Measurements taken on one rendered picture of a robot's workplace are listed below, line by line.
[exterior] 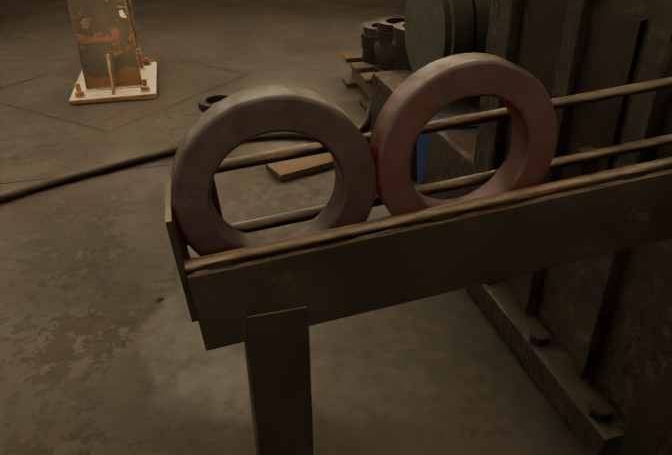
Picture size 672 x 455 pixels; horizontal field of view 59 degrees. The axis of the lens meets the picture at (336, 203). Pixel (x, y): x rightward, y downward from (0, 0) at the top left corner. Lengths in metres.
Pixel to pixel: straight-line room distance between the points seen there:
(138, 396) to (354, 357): 0.45
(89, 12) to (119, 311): 1.80
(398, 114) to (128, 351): 1.03
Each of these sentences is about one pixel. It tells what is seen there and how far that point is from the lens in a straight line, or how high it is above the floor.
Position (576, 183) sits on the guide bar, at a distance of 0.62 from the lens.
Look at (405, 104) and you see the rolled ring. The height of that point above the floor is 0.75.
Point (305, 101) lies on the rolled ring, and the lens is 0.50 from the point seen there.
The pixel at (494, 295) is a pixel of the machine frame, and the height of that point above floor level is 0.07.
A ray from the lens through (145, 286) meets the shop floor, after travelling 1.62.
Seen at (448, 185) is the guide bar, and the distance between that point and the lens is 0.63.
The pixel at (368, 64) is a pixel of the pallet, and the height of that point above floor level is 0.14.
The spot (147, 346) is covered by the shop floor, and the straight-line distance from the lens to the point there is 1.43.
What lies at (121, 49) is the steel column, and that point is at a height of 0.21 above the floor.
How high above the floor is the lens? 0.92
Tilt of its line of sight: 29 degrees down
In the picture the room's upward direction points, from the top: 1 degrees counter-clockwise
